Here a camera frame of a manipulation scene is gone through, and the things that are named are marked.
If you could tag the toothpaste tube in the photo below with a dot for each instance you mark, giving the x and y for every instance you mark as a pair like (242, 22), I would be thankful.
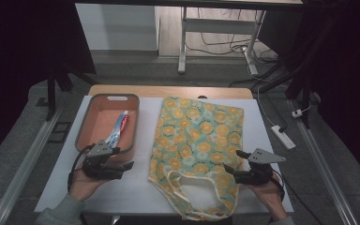
(120, 126)

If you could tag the lemon print tote bag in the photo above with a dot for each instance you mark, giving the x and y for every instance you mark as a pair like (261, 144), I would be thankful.
(197, 134)

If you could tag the small white plug adaptor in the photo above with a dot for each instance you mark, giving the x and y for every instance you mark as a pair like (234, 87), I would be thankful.
(297, 113)

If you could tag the person's right hand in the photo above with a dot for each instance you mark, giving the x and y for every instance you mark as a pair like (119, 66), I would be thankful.
(270, 195)

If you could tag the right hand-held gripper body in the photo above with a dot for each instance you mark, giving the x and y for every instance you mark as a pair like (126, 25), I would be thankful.
(259, 170)

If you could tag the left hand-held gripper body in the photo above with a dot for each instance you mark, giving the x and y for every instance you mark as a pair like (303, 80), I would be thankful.
(97, 162)

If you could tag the black metal stand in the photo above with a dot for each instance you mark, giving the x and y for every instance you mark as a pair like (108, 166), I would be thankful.
(306, 90)
(51, 100)

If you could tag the white power strip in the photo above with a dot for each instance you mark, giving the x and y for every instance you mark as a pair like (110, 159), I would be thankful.
(283, 137)

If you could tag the person's left hand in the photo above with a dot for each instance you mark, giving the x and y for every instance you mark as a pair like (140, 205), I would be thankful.
(84, 186)

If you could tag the wooden table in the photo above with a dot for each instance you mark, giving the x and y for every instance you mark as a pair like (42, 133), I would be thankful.
(168, 91)

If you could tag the black curtain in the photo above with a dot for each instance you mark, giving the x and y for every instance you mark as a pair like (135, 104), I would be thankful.
(350, 78)
(18, 62)

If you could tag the orange plastic basket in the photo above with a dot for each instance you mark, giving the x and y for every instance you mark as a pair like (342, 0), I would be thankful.
(101, 122)

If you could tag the black floor bracket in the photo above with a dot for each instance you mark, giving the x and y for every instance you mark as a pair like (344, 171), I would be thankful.
(61, 132)

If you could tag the metal floor rail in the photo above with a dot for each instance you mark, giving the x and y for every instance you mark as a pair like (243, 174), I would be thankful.
(25, 168)
(325, 168)

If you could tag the white desk frame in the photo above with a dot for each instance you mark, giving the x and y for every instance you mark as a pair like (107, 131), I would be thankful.
(218, 26)

